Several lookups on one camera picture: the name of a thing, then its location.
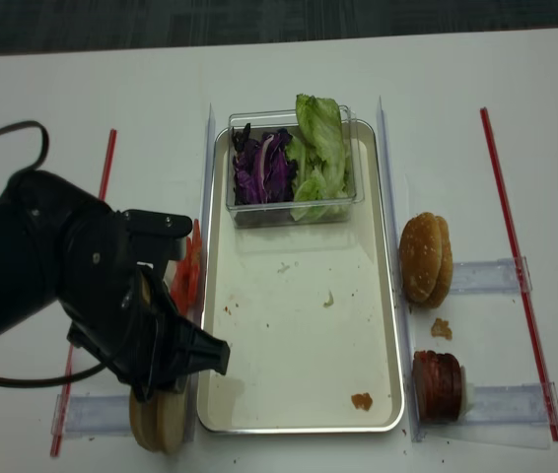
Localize red rod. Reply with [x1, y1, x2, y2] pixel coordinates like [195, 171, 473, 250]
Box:
[479, 107, 558, 443]
[49, 129, 117, 458]

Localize bun crumb on table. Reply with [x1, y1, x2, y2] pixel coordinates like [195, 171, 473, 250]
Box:
[431, 317, 453, 341]

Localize clear plastic salad container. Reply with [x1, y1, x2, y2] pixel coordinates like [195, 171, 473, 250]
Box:
[225, 103, 362, 228]

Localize small lettuce scrap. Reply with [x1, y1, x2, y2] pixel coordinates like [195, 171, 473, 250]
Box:
[322, 291, 334, 308]

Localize white bun slice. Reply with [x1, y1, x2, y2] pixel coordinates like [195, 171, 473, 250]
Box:
[157, 379, 189, 455]
[129, 391, 161, 452]

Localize sesame bun top rear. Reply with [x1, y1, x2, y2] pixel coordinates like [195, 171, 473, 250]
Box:
[425, 216, 453, 308]

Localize white rectangular metal tray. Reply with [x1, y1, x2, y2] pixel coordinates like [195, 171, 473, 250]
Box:
[197, 121, 405, 435]

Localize sesame bun top front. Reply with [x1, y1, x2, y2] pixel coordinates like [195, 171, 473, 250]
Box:
[398, 212, 443, 303]

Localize right long clear rail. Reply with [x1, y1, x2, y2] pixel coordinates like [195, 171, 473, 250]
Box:
[376, 97, 426, 442]

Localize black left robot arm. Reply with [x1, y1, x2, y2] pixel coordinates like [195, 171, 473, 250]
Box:
[0, 171, 230, 399]

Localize green lettuce leaves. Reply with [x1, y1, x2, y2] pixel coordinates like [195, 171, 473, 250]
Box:
[285, 94, 349, 223]

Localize clear patty pusher track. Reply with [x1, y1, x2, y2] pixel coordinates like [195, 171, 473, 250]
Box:
[458, 382, 558, 427]

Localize purple cabbage leaves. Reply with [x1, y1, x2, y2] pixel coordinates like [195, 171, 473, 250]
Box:
[231, 123, 298, 205]

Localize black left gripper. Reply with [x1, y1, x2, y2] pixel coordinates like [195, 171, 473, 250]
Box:
[58, 210, 231, 400]

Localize brown meat patties stack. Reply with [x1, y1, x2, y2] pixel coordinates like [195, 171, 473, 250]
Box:
[412, 351, 463, 423]

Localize sesame bun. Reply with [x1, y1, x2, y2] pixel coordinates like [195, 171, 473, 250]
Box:
[398, 212, 443, 303]
[425, 216, 453, 308]

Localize clear sesame bun pusher track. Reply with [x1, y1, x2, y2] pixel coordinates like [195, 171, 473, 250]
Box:
[450, 256, 532, 294]

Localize orange crumb on tray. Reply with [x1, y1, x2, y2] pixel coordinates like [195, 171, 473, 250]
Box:
[351, 392, 373, 412]

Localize red tomato slices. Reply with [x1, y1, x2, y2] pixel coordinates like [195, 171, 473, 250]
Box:
[170, 219, 202, 317]

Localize clear bun slice pusher track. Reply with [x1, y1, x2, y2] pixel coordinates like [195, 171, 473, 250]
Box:
[51, 394, 132, 438]

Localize left red rod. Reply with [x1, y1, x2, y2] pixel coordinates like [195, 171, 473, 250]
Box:
[49, 129, 117, 458]

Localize white patty pusher block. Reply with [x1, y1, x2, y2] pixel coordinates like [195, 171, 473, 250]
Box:
[458, 365, 475, 421]

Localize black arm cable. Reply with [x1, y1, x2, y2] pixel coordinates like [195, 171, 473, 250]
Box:
[0, 120, 107, 388]

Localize right red rod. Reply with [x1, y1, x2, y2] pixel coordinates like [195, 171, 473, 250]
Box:
[479, 107, 558, 443]

